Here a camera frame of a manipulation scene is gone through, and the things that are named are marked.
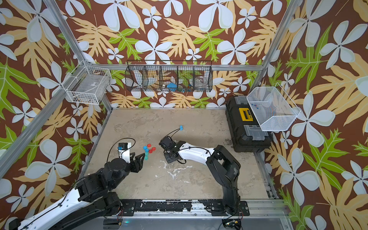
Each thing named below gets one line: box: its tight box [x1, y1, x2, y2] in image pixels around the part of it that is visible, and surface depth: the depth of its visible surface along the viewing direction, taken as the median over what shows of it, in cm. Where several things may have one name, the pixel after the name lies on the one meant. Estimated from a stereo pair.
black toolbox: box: [225, 95, 274, 153], surface depth 88 cm
